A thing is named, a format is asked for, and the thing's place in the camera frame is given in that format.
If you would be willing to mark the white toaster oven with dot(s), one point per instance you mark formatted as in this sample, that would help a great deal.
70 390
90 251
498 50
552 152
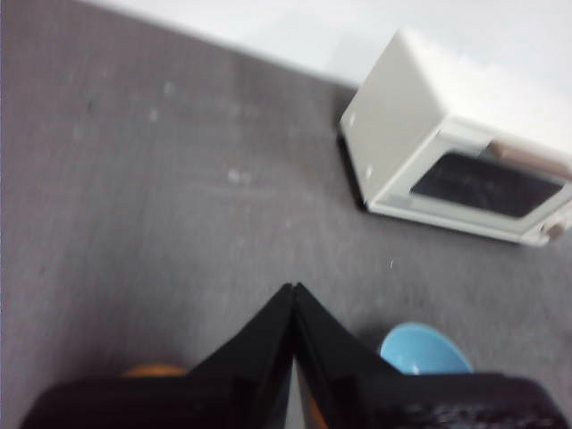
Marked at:
393 111

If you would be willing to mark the blue bowl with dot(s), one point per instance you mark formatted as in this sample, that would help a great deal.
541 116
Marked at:
420 348

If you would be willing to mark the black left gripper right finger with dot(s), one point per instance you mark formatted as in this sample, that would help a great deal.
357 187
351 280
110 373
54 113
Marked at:
380 402

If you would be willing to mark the beige oven knob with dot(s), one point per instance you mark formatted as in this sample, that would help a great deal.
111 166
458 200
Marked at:
554 230

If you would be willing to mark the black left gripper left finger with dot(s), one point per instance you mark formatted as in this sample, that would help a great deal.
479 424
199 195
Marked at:
223 393

